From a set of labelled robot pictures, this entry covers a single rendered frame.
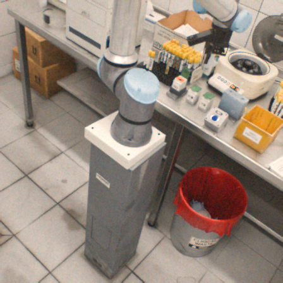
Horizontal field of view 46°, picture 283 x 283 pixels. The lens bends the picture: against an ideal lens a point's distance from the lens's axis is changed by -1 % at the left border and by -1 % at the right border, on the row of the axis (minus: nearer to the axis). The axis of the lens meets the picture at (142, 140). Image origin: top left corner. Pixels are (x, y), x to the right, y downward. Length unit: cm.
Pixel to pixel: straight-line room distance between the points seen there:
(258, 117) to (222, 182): 56
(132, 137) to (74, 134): 139
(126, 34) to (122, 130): 31
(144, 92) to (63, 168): 134
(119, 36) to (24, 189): 135
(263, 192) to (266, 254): 37
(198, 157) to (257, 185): 39
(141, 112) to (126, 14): 30
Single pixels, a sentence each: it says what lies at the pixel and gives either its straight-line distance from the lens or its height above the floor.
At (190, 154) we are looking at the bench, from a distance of 213.
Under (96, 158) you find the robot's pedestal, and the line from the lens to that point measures 126.
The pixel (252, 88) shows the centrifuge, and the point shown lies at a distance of 157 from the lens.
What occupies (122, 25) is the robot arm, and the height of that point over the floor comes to 127.
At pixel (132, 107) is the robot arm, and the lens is 108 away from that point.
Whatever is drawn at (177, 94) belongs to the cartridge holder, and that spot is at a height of 89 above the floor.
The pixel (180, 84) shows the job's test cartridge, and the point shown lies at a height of 94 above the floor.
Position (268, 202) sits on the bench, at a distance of 208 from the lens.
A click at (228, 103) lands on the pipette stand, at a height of 93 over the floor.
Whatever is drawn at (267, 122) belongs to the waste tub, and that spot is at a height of 93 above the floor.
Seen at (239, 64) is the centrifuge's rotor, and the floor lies 99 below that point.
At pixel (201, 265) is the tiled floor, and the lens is 202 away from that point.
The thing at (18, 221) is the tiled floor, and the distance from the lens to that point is 207.
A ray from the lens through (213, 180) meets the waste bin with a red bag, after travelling 188.
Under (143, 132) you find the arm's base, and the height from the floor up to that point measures 97.
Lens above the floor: 173
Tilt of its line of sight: 43 degrees down
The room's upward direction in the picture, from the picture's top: 12 degrees clockwise
